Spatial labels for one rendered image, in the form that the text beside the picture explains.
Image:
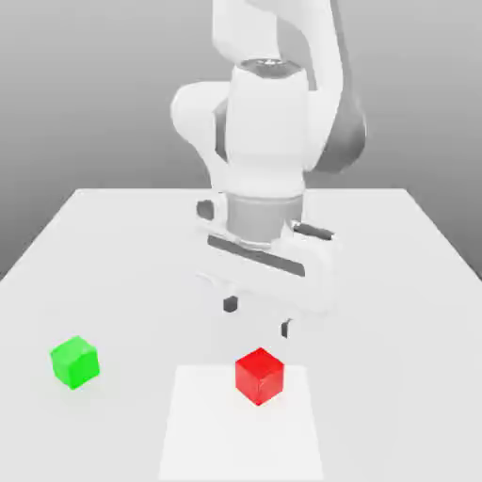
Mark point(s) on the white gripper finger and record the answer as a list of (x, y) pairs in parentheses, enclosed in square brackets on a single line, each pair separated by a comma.
[(230, 303), (285, 329)]

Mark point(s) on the small red cube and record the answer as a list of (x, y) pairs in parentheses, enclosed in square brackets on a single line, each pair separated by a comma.
[(259, 376)]

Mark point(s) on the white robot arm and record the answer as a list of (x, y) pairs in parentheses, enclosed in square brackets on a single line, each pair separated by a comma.
[(265, 124)]

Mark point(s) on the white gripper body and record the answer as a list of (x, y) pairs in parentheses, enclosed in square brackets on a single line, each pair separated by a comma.
[(263, 275)]

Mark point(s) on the small green cube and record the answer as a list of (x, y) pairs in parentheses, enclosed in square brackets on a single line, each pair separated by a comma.
[(74, 362)]

